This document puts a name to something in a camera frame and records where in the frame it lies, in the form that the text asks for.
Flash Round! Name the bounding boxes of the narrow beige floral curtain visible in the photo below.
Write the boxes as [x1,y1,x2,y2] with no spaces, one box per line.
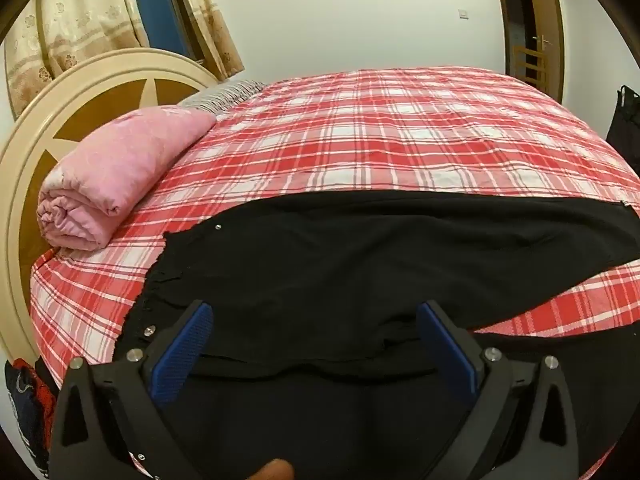
[170,0,246,81]

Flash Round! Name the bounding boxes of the folded pink blanket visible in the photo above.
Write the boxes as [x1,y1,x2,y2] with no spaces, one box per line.
[39,106,217,252]

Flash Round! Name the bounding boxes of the dark red clothing pile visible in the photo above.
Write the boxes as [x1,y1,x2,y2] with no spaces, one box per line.
[4,357,58,480]

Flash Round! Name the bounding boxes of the red plaid bed sheet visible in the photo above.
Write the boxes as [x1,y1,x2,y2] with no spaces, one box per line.
[30,66,640,480]

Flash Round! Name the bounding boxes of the wide beige floral curtain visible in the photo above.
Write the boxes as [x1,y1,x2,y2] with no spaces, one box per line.
[5,0,151,121]

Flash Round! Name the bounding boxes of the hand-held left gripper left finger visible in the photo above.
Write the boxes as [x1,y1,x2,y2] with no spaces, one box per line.
[50,300,216,480]

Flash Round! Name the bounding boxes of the person's left hand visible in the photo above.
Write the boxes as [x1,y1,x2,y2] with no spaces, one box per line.
[248,460,296,480]

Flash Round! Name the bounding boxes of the blue window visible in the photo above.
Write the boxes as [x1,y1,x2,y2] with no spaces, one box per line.
[131,0,198,61]

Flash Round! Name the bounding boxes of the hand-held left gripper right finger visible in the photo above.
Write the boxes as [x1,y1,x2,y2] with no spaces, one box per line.
[416,301,581,480]

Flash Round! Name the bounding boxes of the black pants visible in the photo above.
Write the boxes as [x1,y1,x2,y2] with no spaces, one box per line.
[112,191,640,480]

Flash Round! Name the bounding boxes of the cream wooden headboard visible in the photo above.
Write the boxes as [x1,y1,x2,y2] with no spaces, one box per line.
[0,49,221,361]

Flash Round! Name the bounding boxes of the grey striped pillow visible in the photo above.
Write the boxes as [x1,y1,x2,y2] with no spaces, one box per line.
[179,80,266,112]

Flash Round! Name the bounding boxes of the dark hanging clothes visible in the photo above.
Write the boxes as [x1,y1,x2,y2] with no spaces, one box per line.
[606,85,640,171]

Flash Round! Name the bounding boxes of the wooden door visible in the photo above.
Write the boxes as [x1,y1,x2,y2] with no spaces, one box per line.
[492,0,566,101]
[512,0,557,93]

